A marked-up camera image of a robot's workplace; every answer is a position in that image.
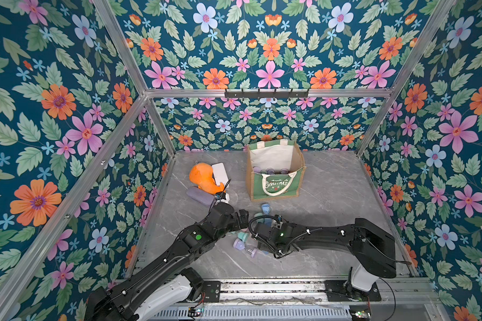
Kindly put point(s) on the black hook rail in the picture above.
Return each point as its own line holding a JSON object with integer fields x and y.
{"x": 271, "y": 93}

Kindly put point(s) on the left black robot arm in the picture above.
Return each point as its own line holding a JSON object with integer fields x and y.
{"x": 168, "y": 279}

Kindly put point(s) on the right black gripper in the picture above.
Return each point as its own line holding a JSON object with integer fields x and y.
{"x": 263, "y": 231}

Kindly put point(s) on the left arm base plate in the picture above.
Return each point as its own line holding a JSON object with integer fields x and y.
{"x": 208, "y": 291}

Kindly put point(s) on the purple oval case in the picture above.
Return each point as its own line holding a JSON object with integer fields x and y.
{"x": 200, "y": 196}

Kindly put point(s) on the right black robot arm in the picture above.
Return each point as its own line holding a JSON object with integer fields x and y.
{"x": 373, "y": 247}

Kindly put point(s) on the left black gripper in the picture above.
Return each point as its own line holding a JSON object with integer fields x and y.
{"x": 237, "y": 225}

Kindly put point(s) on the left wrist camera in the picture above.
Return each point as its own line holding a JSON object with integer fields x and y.
{"x": 222, "y": 197}

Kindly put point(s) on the green canvas Christmas bag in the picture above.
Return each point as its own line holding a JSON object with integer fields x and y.
{"x": 284, "y": 167}

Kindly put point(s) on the orange whale toy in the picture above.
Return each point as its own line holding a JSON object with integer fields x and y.
{"x": 201, "y": 175}

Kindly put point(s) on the white rectangular box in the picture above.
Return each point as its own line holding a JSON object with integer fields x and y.
{"x": 220, "y": 174}

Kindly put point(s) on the blue hourglass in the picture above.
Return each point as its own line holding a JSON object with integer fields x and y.
{"x": 266, "y": 209}

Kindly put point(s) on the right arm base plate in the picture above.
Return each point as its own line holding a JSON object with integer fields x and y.
{"x": 342, "y": 290}

